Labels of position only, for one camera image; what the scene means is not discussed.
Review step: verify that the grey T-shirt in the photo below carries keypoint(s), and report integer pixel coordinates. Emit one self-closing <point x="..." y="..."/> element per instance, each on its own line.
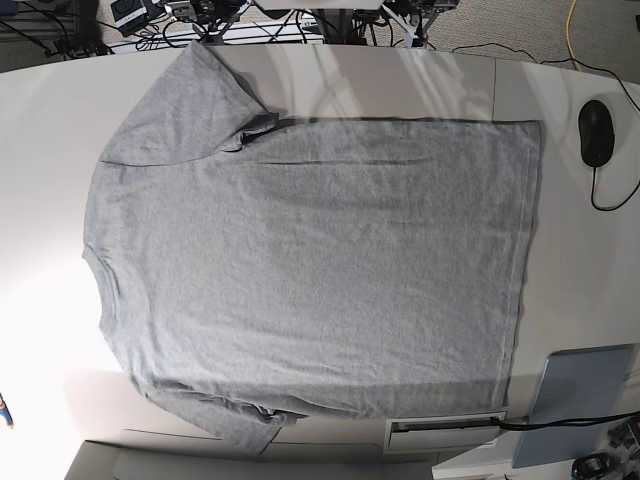
<point x="254" y="271"/>

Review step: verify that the grey robot base column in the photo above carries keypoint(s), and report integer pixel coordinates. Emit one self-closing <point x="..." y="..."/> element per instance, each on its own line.
<point x="336" y="26"/>

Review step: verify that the grey laptop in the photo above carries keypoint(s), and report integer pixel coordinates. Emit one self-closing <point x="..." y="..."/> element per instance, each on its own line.
<point x="576" y="383"/>

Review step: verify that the black computer mouse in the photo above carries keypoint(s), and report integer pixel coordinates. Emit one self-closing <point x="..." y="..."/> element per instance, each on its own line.
<point x="596" y="133"/>

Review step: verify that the black device bottom right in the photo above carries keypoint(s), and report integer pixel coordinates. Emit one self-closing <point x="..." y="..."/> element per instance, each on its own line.
<point x="591" y="467"/>

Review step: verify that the blue orange tool handle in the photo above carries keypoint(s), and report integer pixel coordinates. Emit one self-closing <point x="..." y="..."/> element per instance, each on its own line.
<point x="5" y="413"/>

